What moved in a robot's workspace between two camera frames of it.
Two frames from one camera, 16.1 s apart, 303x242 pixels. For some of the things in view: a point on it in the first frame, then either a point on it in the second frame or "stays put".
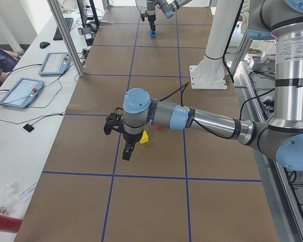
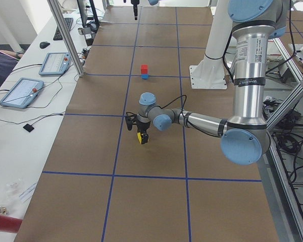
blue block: (151, 33) -> (145, 76)
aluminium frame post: (66, 36) stays put
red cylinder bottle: (4, 223) stays put
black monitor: (83, 7) stays put
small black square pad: (28, 127) stays put
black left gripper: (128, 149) -> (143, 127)
